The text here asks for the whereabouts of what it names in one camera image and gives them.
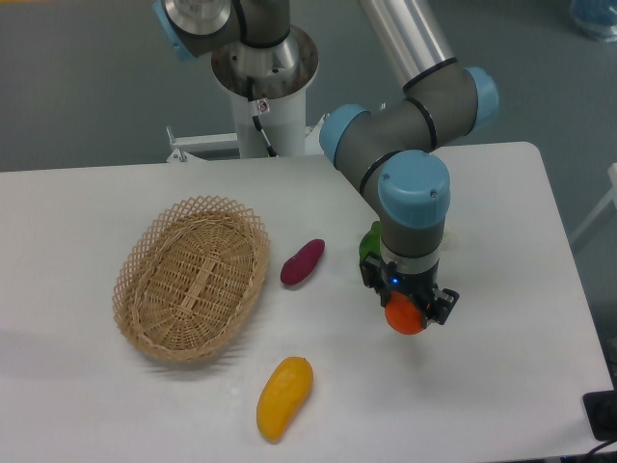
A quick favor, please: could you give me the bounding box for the woven wicker basket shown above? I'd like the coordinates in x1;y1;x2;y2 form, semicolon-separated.
112;196;270;364

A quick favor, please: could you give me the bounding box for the black device at table edge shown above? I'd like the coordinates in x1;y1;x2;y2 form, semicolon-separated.
582;390;616;441

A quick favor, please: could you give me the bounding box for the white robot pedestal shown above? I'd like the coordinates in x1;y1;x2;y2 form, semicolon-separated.
211;26;319;158

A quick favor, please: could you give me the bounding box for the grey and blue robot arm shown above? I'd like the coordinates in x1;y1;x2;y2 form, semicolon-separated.
153;1;499;326

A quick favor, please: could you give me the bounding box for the purple toy sweet potato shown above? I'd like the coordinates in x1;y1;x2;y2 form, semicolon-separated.
280;238;326;286

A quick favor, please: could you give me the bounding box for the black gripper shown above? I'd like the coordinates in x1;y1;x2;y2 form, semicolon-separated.
361;254;459;326

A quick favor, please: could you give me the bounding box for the white frame at right edge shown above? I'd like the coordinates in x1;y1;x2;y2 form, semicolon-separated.
569;163;616;252

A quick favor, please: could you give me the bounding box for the green toy bok choy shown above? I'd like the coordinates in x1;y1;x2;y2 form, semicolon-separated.
359;221;381;262

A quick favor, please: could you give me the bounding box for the orange toy fruit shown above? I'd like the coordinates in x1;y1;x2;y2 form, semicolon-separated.
385;292;424;336

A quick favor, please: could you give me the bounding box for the black cable on pedestal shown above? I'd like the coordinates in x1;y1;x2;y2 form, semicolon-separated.
245;75;280;158

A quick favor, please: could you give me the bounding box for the yellow toy mango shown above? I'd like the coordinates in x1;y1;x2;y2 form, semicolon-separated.
255;357;313;444

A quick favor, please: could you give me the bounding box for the white metal mounting bracket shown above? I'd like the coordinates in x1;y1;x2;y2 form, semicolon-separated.
165;113;330;163

